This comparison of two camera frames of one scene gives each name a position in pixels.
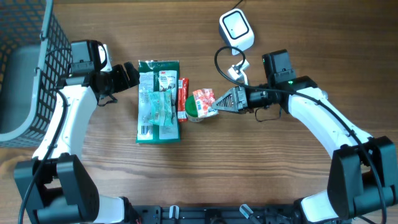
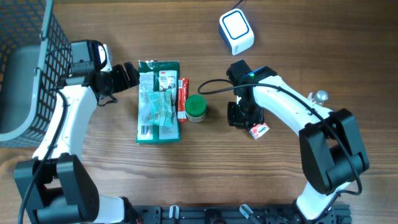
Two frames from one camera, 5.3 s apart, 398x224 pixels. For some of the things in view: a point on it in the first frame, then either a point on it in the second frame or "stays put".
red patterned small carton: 204,99 → 259,130
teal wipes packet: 160,107 stays put
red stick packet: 183,92 stays put
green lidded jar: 191,110 stays put
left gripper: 122,82 stays put
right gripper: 239,96 → 234,119
